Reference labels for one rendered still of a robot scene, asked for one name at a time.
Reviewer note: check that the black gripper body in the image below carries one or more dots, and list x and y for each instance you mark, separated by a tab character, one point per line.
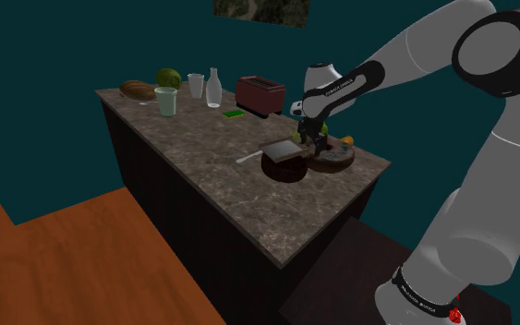
311	125

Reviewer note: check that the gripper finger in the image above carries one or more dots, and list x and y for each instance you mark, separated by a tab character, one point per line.
302	136
320	145

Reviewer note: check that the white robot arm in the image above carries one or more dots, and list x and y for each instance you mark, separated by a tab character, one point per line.
502	148

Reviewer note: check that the green fruit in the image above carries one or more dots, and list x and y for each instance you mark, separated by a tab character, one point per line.
296	133

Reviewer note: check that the chocolate donut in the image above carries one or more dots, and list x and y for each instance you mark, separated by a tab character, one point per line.
336	158

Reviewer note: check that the grey square plate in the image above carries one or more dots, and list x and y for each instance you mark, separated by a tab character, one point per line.
282	149

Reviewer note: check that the orange fruit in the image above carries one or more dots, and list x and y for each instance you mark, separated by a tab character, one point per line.
348	141

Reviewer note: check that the dark brown bowl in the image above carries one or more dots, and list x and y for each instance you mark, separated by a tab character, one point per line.
284	171

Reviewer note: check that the red toaster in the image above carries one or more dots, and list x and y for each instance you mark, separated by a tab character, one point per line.
259	97

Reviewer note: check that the green sponge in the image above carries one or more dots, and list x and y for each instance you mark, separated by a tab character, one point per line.
234	114

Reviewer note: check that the clear glass bottle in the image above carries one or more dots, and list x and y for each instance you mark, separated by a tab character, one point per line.
213	92

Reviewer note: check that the white cup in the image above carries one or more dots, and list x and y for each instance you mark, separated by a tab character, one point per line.
195	85

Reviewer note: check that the dark robot stand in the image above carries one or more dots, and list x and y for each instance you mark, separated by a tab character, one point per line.
345	270

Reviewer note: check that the pale green cup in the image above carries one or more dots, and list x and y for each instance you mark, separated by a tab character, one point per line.
166	102

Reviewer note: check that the dark counter cabinet marble top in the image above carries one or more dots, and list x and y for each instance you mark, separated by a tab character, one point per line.
187	225

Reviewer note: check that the green melon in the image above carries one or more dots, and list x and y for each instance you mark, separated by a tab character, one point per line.
168	78

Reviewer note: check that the small white spoon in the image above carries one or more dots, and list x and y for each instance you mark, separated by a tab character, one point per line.
147	103

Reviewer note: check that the brown bread loaf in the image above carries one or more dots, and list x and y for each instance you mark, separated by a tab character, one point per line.
138	90

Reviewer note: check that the wall picture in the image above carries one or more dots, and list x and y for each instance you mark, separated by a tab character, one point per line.
264	11

